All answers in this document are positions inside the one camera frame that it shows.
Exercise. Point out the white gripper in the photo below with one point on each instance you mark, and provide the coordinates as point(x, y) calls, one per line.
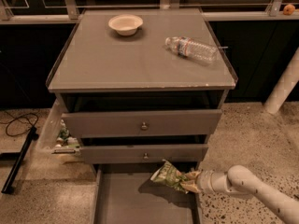
point(206, 180)

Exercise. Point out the green jalapeno chip bag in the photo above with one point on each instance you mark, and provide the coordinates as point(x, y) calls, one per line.
point(170, 176)

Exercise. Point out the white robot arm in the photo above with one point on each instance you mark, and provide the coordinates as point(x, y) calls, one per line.
point(239, 180)

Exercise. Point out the grey top drawer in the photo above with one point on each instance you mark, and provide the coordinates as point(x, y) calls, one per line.
point(141, 123)

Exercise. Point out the grey drawer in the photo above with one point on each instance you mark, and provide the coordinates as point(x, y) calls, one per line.
point(141, 123)
point(143, 153)
point(124, 194)

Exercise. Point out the grey bottom drawer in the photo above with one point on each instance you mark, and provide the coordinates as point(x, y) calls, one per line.
point(124, 194)

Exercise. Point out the grey drawer cabinet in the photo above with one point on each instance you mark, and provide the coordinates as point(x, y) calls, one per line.
point(101, 71)

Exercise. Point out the grey middle drawer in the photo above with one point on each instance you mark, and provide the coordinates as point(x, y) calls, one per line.
point(143, 153)

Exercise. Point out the clear plastic water bottle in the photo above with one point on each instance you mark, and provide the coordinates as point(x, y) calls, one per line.
point(189, 48)

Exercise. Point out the clear plastic storage bin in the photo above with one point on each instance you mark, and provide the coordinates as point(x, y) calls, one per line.
point(54, 138)

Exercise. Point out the white paper bowl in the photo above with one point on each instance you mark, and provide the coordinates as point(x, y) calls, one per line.
point(125, 24)

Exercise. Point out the black metal stand leg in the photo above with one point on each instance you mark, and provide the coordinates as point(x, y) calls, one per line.
point(32, 135)

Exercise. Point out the metal window railing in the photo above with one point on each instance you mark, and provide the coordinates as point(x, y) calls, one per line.
point(71, 11)

